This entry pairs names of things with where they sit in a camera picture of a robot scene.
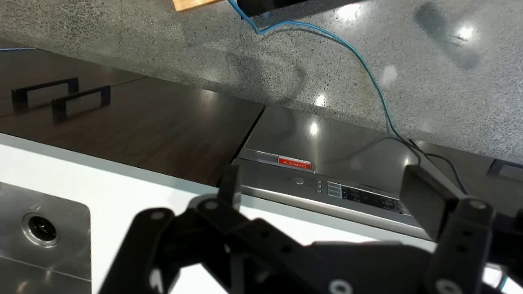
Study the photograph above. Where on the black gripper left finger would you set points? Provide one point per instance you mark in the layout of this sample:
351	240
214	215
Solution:
147	254

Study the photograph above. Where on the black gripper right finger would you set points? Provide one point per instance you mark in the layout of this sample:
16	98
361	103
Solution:
462	245

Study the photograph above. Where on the wooden table board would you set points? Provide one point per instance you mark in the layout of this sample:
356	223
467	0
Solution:
196	3

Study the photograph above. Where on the stainless steel sink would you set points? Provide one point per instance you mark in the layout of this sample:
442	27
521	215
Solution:
65	217

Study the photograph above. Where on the black dishwasher display panel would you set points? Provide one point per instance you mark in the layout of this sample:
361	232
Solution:
369	197

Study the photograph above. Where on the dark wood drawer front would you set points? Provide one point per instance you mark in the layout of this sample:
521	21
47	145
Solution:
478	174

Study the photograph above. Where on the dark wood cabinet door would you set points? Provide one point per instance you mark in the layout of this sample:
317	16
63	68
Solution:
32	70
163	135

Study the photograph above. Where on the round silver dishwasher button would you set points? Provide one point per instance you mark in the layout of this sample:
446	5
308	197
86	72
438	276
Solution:
300	179

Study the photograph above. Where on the black table base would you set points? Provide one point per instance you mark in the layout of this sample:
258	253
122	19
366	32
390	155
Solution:
294	5

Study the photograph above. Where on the stainless steel Bosch dishwasher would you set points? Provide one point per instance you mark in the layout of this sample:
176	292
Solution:
326	140

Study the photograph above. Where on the round sink drain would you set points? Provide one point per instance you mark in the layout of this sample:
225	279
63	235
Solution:
39	230

